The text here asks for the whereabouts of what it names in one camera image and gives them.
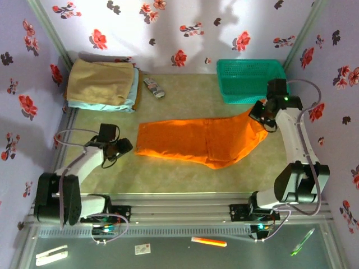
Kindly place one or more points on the orange trousers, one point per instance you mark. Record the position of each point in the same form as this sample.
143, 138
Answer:
190, 140

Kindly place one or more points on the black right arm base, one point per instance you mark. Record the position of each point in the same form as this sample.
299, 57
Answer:
238, 211

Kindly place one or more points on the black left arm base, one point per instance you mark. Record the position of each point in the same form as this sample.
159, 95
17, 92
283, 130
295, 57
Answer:
120, 213

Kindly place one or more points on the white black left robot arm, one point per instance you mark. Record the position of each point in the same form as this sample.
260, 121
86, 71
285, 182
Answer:
84, 159

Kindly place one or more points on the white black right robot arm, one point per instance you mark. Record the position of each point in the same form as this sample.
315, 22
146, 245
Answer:
294, 134

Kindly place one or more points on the light blue folded trousers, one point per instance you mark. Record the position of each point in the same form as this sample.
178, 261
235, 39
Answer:
98, 107

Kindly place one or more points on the brown folded trousers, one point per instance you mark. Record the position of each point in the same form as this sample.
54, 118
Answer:
138, 95

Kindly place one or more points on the tan folded trousers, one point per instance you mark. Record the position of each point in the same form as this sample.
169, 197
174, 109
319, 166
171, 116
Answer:
98, 81

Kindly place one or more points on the teal plastic basket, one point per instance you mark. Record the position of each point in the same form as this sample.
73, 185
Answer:
244, 81

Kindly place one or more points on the crumpled printed tube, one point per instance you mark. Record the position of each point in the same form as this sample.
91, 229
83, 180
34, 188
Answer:
154, 88

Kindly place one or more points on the white card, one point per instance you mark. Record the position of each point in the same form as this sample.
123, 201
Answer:
142, 249

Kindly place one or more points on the orange marker pen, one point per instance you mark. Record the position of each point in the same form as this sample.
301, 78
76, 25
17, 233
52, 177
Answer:
209, 242

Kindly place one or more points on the white folding clip tool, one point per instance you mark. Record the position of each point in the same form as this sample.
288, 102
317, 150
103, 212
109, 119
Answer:
51, 255

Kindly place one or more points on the green pen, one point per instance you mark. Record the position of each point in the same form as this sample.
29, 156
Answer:
303, 241

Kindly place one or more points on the aluminium table frame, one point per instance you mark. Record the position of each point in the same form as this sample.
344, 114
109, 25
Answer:
179, 208

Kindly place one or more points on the aluminium corner post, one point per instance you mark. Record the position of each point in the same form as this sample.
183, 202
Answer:
50, 33
304, 33

